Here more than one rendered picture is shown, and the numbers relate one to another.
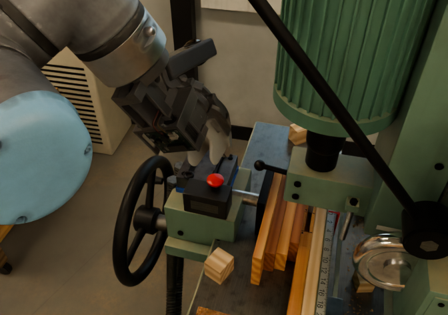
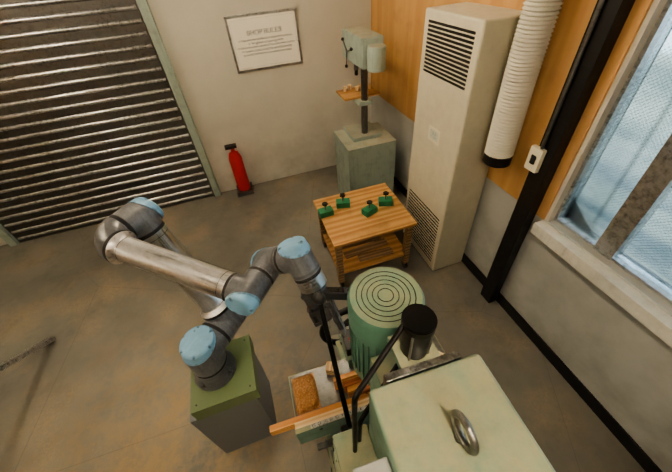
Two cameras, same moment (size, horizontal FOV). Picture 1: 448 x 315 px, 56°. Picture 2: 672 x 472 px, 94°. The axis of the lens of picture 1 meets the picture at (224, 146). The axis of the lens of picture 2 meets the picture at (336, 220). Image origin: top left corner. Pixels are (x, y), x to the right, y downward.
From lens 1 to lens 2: 76 cm
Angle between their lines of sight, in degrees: 45
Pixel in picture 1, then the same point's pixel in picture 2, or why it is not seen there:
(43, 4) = (281, 264)
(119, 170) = (427, 281)
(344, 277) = not seen: hidden behind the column
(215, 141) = (333, 328)
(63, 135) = (244, 305)
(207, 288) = (322, 370)
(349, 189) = not seen: hidden behind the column
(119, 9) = (301, 275)
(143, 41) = (307, 286)
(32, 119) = (238, 299)
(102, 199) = not seen: hidden behind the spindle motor
